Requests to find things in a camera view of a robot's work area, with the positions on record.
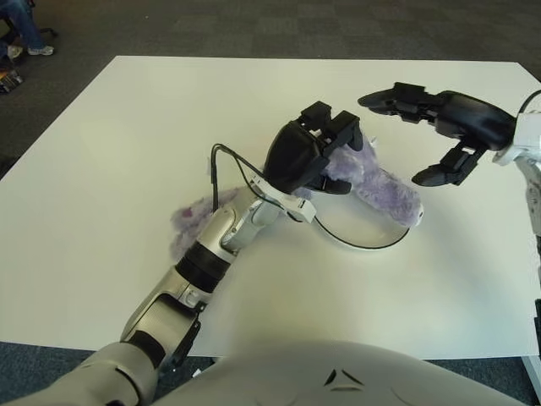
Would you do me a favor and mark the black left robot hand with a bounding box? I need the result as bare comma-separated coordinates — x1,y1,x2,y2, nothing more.
262,101,363,196

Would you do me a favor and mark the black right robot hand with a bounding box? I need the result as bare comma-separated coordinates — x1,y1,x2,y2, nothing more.
357,82,519,188

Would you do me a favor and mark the purple plush bunny doll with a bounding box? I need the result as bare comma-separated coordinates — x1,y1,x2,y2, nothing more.
168,134,424,259

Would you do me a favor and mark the white plate with black rim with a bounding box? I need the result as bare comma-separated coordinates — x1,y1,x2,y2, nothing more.
312,198,413,254

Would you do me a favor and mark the silver robot torso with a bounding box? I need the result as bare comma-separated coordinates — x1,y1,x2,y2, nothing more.
147,340,521,406

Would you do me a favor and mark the white table leg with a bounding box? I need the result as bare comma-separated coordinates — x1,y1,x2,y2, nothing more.
522,354,541,381

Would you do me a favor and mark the person leg in blue jeans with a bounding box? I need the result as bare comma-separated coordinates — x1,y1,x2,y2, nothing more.
0,0,46,50

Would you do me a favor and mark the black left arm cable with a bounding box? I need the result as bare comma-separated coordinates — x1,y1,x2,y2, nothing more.
209,143,271,212

